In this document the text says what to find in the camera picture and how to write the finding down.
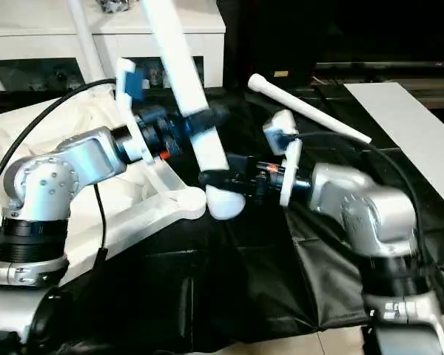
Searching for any white plastic table leg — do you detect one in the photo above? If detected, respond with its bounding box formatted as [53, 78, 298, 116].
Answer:
[138, 0, 246, 222]
[246, 72, 373, 144]
[66, 0, 105, 81]

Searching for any white plastic table top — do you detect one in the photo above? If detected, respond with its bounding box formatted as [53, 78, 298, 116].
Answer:
[0, 86, 209, 286]

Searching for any black mat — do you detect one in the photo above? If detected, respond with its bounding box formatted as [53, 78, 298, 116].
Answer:
[0, 79, 444, 355]

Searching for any white cabinet with glass doors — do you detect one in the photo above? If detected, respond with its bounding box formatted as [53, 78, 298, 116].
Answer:
[0, 0, 227, 92]

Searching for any white side table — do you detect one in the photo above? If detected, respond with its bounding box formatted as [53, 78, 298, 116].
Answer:
[343, 81, 444, 220]

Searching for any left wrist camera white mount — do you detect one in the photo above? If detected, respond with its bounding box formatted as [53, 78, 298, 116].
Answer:
[113, 56, 163, 164]

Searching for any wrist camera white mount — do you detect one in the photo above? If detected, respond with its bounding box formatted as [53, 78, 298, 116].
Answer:
[113, 56, 163, 164]
[261, 109, 305, 208]

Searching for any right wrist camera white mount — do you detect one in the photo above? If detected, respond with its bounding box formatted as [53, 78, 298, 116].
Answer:
[261, 109, 305, 208]

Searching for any thin black wire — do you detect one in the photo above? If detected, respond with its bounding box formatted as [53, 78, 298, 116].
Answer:
[91, 182, 109, 268]

